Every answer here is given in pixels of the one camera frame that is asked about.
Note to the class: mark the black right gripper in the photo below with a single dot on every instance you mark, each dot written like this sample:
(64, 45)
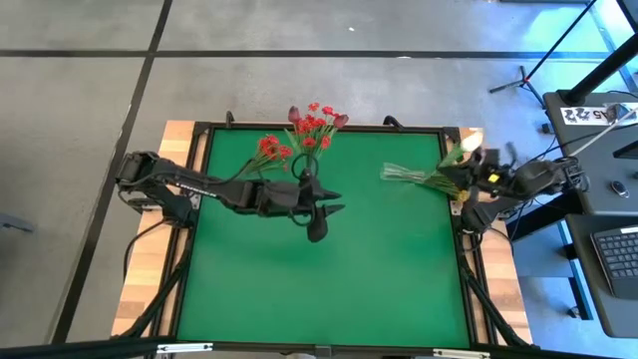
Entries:
(491, 172)

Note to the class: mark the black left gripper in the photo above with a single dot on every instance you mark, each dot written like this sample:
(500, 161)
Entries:
(281, 197)

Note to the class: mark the white artificial tulip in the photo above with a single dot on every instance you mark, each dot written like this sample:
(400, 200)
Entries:
(471, 141)

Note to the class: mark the clear glass vase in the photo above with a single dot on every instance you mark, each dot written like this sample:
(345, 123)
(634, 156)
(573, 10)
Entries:
(404, 173)

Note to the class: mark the red artificial flower bunch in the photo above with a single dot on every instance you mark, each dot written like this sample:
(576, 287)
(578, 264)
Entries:
(311, 129)
(271, 148)

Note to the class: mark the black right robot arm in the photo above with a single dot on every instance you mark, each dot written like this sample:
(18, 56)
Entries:
(543, 177)

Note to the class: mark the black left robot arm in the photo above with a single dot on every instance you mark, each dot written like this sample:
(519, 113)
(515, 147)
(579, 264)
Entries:
(174, 182)

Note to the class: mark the silver metal plate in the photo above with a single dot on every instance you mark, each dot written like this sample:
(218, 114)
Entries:
(454, 209)

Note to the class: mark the green table mat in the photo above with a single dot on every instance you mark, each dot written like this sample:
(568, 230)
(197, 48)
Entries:
(324, 279)

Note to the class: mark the black tripod stand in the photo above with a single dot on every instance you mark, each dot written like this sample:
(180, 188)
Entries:
(523, 80)

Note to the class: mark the white printed paper label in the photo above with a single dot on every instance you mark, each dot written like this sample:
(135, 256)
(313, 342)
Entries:
(588, 115)

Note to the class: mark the silver rod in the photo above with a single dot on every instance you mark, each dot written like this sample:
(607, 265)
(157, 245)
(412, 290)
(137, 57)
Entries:
(603, 130)

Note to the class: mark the black keyboard desk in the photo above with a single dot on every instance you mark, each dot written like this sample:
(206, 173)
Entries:
(583, 279)

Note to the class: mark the black computer mouse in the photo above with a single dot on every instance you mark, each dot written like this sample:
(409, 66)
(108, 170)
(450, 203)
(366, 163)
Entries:
(620, 189)

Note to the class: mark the thick black pole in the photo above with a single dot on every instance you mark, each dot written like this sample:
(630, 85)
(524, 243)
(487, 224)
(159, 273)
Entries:
(603, 70)

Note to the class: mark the black keyboard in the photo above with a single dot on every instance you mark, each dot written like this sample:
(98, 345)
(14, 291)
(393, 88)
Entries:
(618, 259)

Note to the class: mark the grey floor object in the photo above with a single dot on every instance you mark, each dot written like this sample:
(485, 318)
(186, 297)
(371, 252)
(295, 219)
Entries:
(15, 223)

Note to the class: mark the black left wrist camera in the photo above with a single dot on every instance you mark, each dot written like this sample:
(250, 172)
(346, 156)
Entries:
(318, 229)

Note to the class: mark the black aluminium table frame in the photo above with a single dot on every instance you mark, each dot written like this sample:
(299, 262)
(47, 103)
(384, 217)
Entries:
(324, 125)

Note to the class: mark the black table-level camera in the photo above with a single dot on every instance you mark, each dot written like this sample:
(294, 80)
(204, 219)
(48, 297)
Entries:
(323, 350)

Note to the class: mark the silver aluminium bracket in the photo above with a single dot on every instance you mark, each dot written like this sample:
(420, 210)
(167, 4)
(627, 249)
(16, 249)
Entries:
(184, 347)
(461, 354)

